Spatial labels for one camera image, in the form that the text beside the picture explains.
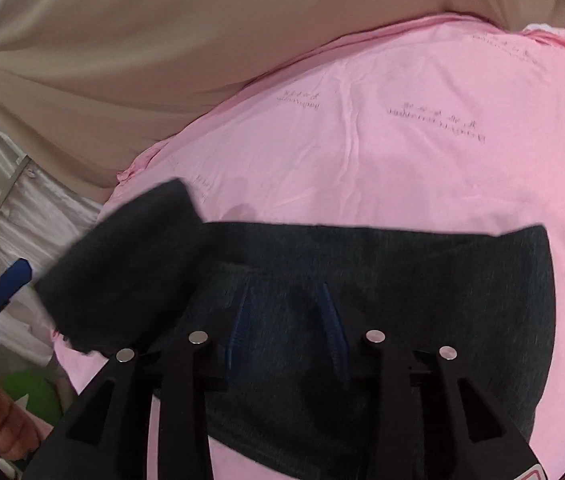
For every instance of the pink bed sheet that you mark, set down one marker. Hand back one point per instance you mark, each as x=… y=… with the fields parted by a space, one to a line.
x=387 y=160

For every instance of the white satin curtain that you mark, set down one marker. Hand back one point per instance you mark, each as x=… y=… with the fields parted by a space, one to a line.
x=22 y=210

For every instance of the person's left hand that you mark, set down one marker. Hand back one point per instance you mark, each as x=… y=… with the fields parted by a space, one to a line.
x=2 y=425

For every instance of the green object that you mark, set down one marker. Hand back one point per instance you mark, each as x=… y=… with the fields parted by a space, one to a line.
x=32 y=395

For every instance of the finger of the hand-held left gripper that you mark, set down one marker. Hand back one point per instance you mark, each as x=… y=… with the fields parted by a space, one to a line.
x=12 y=280

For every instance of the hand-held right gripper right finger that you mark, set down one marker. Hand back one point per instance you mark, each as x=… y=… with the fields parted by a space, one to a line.
x=335 y=330

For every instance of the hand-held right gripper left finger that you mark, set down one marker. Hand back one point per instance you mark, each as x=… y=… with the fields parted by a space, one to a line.
x=235 y=330

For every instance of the dark grey pants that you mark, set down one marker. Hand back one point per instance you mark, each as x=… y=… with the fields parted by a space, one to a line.
x=412 y=270

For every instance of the metal bar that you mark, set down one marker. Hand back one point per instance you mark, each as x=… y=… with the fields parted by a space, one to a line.
x=10 y=185

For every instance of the beige cloth backdrop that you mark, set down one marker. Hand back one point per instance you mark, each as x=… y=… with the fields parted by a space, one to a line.
x=162 y=50

